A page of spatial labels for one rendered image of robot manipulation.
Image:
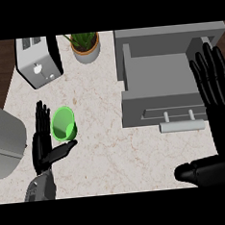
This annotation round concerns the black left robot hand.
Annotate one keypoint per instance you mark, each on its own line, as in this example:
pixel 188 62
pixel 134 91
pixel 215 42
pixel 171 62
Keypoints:
pixel 40 146

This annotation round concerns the grey cabinet body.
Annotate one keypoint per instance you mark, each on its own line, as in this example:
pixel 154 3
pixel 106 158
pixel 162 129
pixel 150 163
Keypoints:
pixel 169 38

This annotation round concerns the green cup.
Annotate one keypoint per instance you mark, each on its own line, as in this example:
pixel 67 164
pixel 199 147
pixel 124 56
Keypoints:
pixel 63 124

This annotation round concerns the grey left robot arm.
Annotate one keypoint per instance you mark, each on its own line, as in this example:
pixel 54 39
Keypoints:
pixel 40 187

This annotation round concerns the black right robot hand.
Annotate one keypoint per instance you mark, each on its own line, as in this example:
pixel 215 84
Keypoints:
pixel 219 121

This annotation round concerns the silver toaster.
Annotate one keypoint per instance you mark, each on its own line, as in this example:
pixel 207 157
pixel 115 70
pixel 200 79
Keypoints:
pixel 38 60

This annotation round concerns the grey rounded appliance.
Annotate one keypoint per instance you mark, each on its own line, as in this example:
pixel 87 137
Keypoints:
pixel 6 141

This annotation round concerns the grey open drawer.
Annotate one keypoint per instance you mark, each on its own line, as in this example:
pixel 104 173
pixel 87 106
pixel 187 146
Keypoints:
pixel 162 90

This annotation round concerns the potted green plant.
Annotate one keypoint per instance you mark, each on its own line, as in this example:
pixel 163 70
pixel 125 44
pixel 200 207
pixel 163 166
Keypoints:
pixel 85 46

